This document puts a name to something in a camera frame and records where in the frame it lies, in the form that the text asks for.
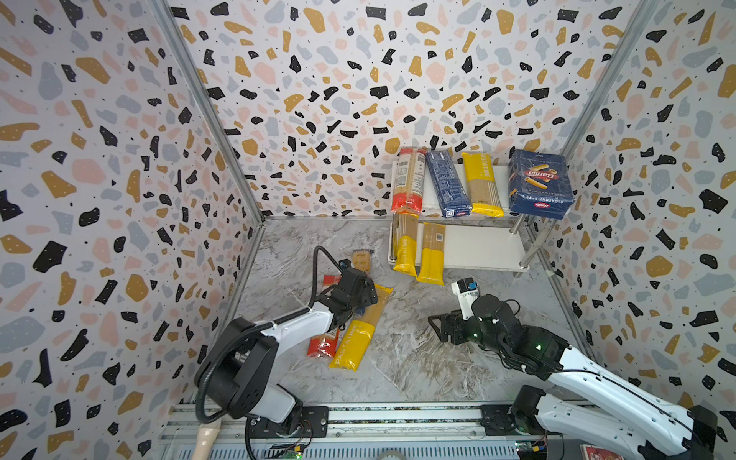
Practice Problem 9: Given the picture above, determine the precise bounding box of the black corrugated cable hose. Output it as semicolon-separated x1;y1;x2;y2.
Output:
194;245;346;426

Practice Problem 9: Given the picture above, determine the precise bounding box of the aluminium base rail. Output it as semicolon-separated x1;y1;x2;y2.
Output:
154;401;639;460

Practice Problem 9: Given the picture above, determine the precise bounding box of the white two-tier metal shelf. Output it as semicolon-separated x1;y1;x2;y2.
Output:
415;165;556;276

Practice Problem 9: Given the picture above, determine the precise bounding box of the red card box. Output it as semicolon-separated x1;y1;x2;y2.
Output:
580;444;624;460

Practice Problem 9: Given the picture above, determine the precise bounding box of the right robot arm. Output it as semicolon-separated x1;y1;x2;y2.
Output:
427;294;718;459

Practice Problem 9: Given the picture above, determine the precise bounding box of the blue Barilla pasta box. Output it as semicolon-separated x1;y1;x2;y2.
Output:
508;149;575;220

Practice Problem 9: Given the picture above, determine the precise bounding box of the blue spaghetti box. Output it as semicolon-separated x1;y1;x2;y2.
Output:
427;151;472;219

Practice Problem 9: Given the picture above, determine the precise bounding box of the yellow pasta bag with barcode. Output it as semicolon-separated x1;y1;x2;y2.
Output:
329;286;393;372

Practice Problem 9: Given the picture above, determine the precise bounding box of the small red pasta bag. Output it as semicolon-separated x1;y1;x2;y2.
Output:
307;275;341;358

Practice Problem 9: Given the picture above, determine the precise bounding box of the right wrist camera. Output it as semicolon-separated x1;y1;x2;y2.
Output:
450;277;480;320

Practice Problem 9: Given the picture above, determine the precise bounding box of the red clear spaghetti bag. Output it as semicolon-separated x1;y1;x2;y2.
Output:
391;148;427;216

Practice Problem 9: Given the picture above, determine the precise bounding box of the beige wooden handle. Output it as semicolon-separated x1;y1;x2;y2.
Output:
191;420;222;460

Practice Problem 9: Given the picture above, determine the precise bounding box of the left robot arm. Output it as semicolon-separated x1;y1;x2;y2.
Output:
195;268;379;430

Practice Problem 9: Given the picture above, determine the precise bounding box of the yellow Pastatime spaghetti bag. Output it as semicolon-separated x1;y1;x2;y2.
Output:
462;153;505;218

